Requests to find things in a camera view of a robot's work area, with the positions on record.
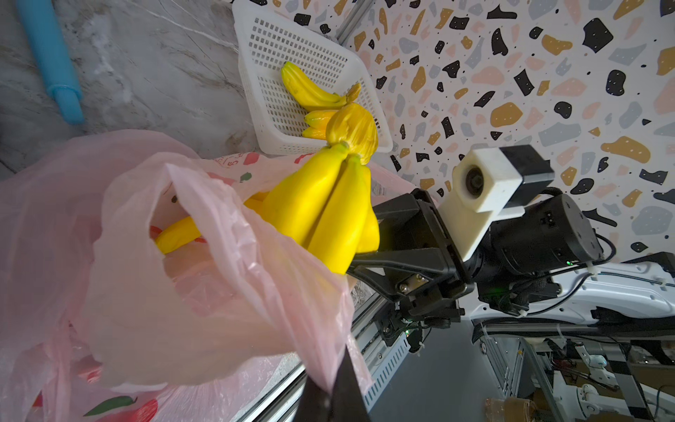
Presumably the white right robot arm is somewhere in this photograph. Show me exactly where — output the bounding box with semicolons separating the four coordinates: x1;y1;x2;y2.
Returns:
348;188;674;343

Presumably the blue cylindrical tube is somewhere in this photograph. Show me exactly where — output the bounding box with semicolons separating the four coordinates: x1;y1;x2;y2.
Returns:
15;0;85;125

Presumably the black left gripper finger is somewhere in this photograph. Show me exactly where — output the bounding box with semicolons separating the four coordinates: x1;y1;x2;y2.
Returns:
294;351;371;422

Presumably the white perforated plastic basket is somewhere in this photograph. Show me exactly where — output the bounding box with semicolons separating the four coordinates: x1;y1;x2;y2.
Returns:
232;1;393;155

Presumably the yellow banana bunch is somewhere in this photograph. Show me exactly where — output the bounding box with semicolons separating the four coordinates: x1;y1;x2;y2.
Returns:
154;102;381;276
281;62;361;140

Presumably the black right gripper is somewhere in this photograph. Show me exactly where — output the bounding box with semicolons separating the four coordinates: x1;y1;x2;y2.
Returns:
347;188;475;338

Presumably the pink plastic bag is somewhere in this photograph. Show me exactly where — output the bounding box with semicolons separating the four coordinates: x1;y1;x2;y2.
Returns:
0;129;418;422

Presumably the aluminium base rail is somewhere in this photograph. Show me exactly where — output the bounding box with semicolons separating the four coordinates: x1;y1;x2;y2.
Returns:
233;295;425;421

